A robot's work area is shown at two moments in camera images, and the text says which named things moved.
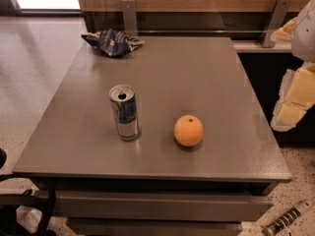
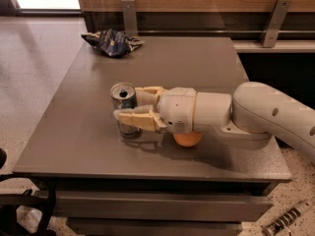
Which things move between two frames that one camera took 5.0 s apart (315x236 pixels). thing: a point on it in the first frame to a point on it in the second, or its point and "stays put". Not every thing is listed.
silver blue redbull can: (123, 98) stays put
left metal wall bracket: (128, 8) stays put
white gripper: (305, 36) to (177, 107)
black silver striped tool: (273, 229) stays put
